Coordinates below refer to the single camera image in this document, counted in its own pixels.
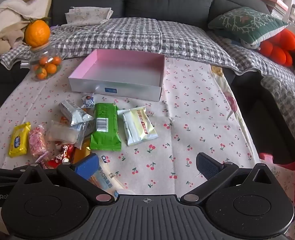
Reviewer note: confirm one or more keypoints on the cluster of small tangerines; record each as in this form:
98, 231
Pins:
50, 68

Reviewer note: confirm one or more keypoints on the pink speckled snack packet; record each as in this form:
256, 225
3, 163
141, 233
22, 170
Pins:
37, 141

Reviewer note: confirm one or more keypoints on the small blue white candy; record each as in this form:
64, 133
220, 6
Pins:
88, 102

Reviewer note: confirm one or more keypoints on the beige fleece blanket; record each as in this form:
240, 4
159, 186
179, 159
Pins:
5, 17

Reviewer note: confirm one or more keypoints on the orange plush toy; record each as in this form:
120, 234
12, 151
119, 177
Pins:
280, 47

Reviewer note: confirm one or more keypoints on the silver foil snack packet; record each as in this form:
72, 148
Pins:
72, 112

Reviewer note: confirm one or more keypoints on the cherry print tablecloth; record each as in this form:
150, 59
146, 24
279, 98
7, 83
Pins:
187, 120

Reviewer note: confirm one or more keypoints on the glass jar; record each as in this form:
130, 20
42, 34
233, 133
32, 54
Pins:
48, 54

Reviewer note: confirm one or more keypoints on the blue white plush toy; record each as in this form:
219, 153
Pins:
250, 44

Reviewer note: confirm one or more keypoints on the yellow snack packet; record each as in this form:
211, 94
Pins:
18, 140

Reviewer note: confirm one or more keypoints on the green patterned cushion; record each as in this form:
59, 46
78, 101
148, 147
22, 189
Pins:
245, 23

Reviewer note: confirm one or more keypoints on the long white snack packet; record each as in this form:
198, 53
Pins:
107, 180

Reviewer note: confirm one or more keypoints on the grey checkered blanket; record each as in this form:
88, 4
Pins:
137, 37

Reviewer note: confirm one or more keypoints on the cream snack packet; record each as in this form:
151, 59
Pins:
140, 127

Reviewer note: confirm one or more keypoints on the large orange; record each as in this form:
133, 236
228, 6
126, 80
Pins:
37, 33

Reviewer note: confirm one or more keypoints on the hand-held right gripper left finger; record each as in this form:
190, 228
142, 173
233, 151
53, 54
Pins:
86, 167

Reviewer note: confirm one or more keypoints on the orange gold snack packet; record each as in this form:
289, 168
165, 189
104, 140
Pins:
81, 152

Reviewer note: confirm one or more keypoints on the red plastic stool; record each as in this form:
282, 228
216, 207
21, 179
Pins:
287, 165

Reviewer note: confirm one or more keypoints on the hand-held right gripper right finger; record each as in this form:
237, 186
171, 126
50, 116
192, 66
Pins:
207, 166

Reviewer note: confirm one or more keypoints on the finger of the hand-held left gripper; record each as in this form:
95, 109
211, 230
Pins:
5, 175

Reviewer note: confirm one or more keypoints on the pink cardboard box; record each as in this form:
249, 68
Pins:
117, 65

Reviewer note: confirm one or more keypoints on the folded floral cloth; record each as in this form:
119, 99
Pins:
87, 16

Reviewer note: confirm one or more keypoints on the green snack packet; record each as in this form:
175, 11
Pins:
105, 132

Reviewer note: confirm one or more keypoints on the red white-dotted snack packet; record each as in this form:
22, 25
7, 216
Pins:
43, 163

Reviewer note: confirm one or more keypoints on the stack of books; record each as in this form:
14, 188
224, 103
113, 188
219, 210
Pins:
275, 5

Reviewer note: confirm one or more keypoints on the clear white snack packet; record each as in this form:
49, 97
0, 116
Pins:
62, 133

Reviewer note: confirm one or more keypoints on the wooden jar lid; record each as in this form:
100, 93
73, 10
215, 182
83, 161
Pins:
41, 47

